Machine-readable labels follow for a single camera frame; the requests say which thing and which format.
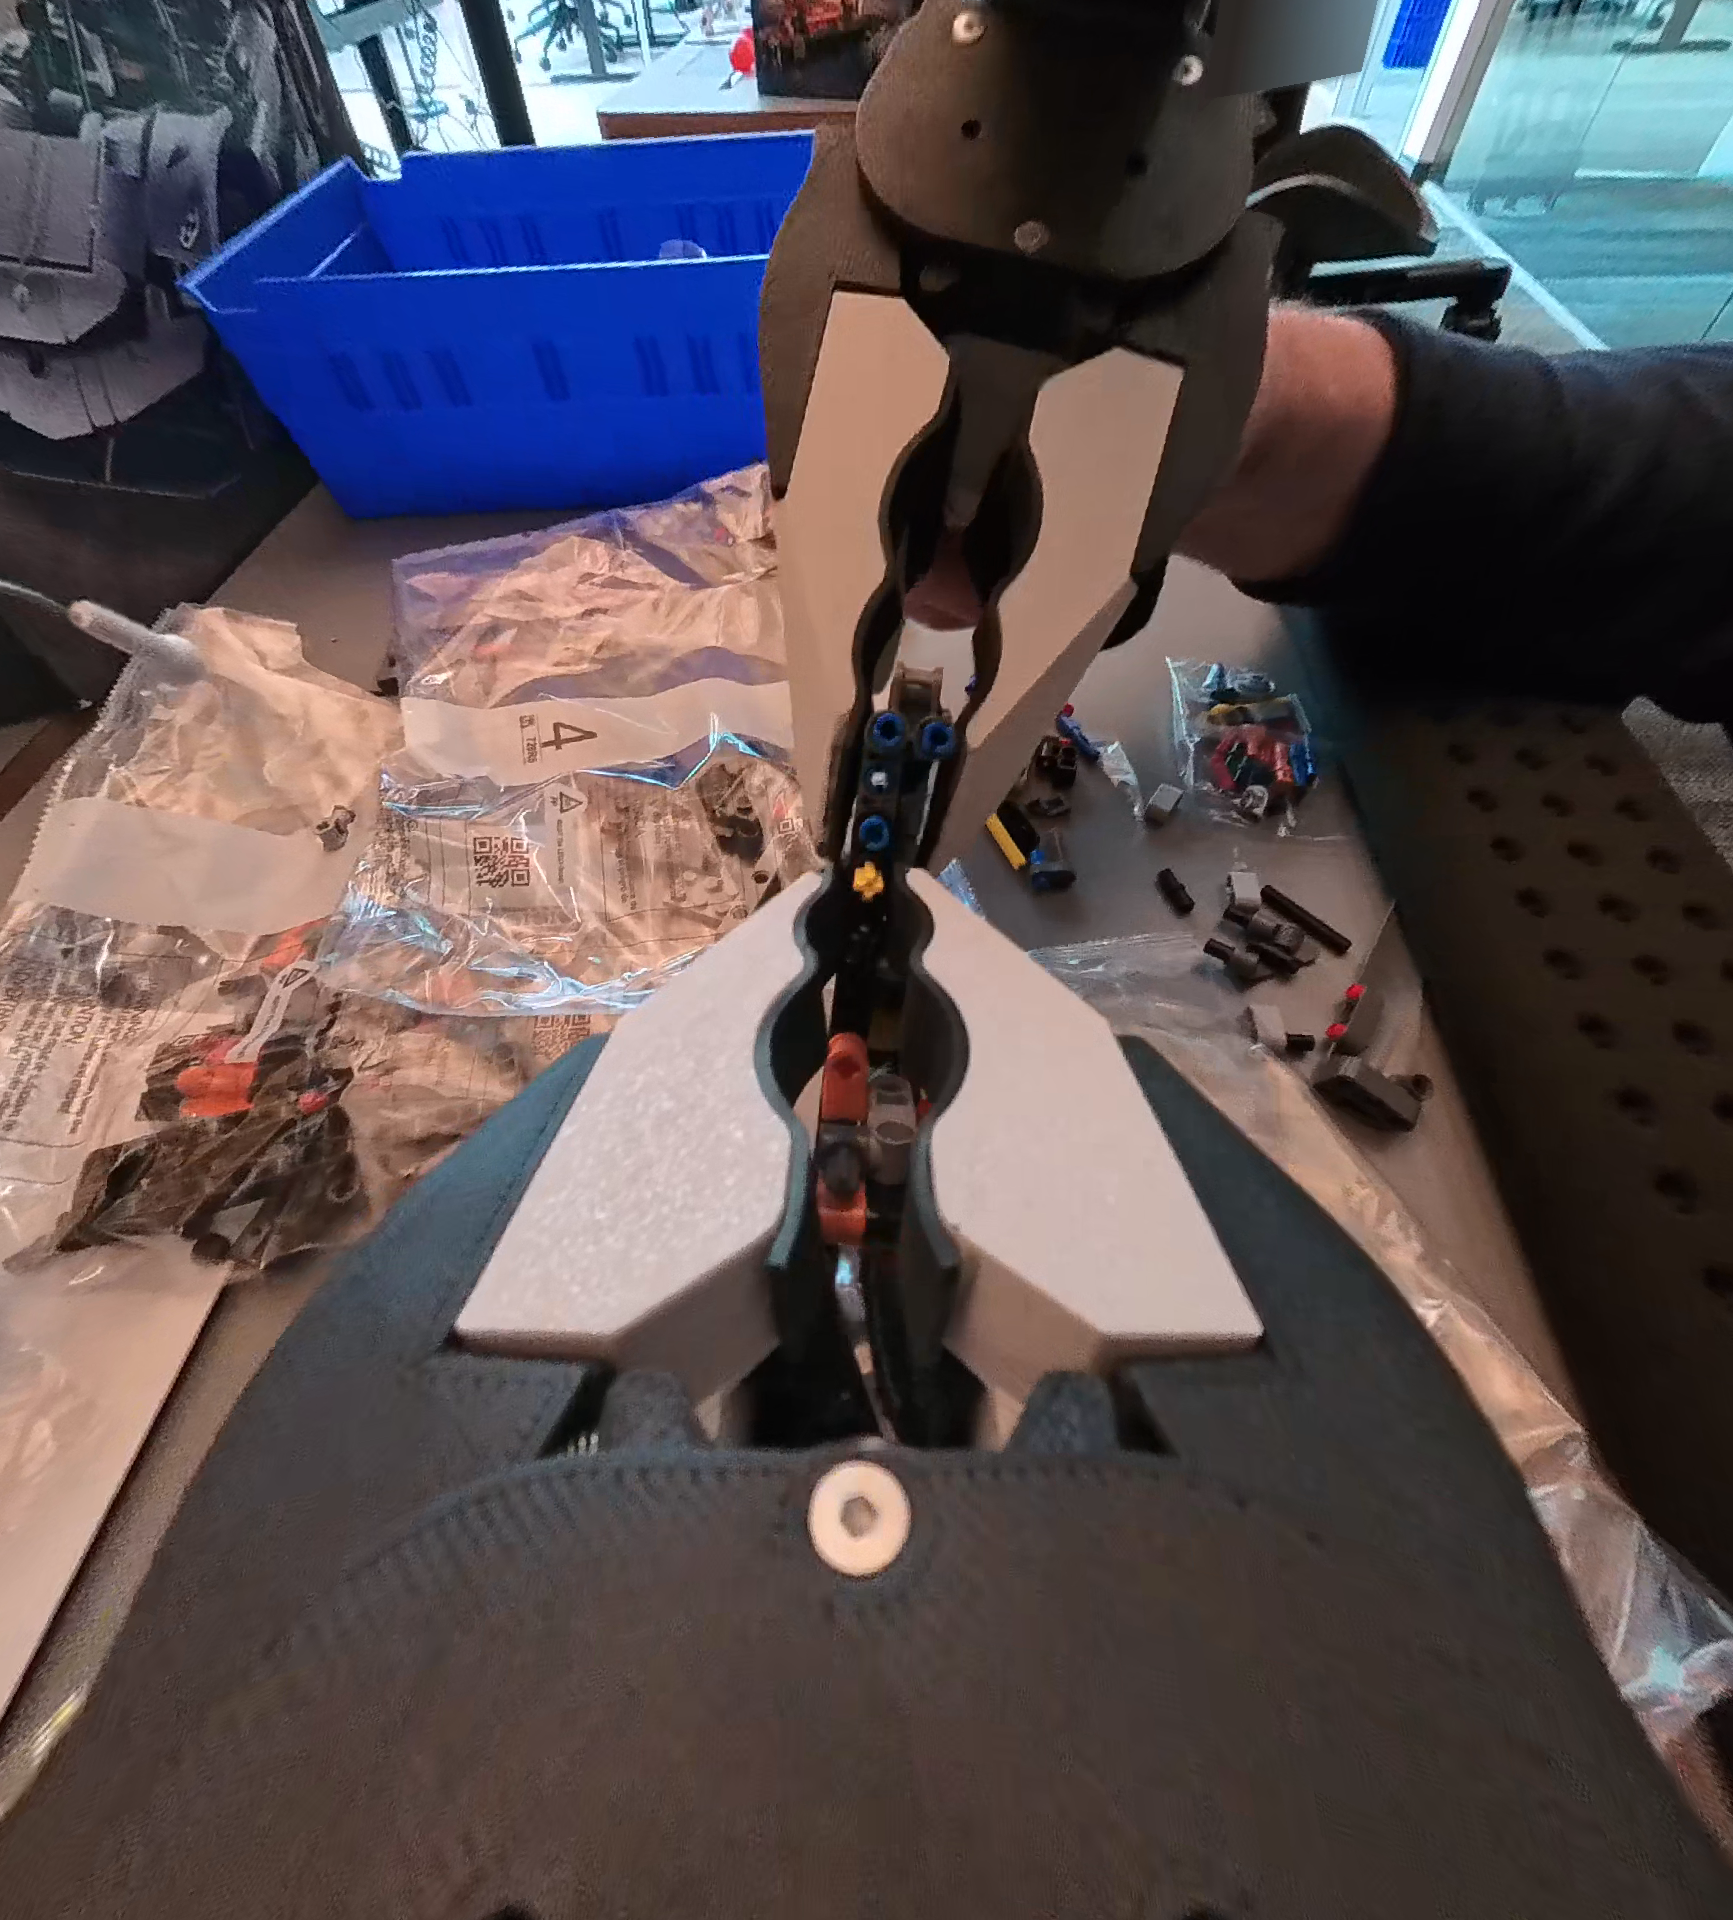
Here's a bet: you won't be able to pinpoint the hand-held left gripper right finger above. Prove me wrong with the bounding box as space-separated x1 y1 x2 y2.
898 867 1269 1446

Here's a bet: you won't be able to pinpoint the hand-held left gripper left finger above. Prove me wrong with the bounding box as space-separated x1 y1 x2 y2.
452 871 850 1446

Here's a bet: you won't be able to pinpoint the flat empty clear bag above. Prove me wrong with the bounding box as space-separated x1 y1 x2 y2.
1022 930 1733 1788

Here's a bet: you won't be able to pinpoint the small clear bag of lego parts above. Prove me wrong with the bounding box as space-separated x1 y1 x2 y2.
1167 654 1325 834

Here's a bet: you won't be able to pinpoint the distant wooden desk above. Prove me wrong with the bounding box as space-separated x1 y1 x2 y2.
596 37 869 145

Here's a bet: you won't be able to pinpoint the person's right forearm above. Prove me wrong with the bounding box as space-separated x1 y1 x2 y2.
1232 306 1733 756

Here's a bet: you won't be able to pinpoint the black box with grey figure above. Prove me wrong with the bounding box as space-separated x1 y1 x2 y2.
0 0 358 753

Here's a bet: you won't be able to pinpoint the scattered loose lego pieces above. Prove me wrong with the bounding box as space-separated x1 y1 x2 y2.
993 704 1439 1134

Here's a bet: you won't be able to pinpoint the person's right hand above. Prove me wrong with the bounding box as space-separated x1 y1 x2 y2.
903 305 1412 636

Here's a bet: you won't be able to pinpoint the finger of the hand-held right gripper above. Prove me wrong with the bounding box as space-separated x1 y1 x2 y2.
927 349 1189 871
776 289 964 864

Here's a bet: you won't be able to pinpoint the large labelled bag of lego parts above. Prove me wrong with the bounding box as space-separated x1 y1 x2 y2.
332 464 839 1022

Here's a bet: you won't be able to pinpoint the clear bag of black lego parts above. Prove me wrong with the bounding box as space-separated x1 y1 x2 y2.
0 900 569 1293

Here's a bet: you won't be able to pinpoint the black window frame post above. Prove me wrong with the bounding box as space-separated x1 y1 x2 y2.
458 0 540 148

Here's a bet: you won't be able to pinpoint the multicolour lego assembly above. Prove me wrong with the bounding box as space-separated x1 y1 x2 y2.
811 661 977 1442

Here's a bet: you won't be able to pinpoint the blue plastic bin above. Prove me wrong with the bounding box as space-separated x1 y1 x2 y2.
182 133 823 521

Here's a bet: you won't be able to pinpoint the black office chair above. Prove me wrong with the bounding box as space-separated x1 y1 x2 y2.
1245 82 1514 344

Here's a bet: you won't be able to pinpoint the black cable with white tip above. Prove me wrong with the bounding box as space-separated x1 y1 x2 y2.
0 558 202 681

